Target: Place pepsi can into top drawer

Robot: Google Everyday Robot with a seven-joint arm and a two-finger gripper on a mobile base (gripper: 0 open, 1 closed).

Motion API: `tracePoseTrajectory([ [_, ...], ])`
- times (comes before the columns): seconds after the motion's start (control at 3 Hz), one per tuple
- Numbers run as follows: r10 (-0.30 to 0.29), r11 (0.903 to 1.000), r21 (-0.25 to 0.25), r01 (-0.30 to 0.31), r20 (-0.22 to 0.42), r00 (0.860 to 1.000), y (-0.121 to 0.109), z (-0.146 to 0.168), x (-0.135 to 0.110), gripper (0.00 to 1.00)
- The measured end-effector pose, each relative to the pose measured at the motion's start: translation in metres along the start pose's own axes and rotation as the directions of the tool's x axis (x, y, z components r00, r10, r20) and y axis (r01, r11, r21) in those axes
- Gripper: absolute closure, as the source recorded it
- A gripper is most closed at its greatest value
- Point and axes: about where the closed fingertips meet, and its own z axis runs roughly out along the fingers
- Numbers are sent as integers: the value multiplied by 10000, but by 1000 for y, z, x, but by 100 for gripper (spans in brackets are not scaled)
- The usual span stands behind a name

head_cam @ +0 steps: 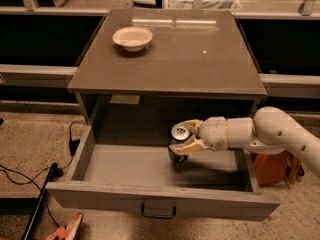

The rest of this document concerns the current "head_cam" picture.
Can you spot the orange backpack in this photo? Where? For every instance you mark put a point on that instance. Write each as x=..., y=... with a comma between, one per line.
x=271, y=169

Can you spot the blue pepsi can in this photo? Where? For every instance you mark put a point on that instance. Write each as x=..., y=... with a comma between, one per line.
x=178, y=134

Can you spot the white paper bowl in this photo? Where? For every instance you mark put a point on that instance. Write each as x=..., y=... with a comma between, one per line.
x=132, y=39

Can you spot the black power adapter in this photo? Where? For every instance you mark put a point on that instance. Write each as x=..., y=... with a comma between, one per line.
x=73, y=145

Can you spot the orange white shoe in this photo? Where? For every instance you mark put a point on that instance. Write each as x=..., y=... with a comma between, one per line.
x=68, y=232

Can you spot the grey cabinet with glass top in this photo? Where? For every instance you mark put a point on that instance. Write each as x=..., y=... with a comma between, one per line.
x=192, y=54

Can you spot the open grey top drawer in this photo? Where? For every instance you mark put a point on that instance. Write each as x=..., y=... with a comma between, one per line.
x=123, y=162

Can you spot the black drawer handle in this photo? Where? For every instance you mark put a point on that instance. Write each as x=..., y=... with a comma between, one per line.
x=158, y=213

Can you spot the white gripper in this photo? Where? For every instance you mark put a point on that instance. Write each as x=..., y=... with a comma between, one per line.
x=214, y=133

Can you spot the black pole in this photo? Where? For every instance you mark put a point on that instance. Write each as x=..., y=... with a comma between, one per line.
x=40, y=203

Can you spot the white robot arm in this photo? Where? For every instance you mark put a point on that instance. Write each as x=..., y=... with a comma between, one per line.
x=270, y=131

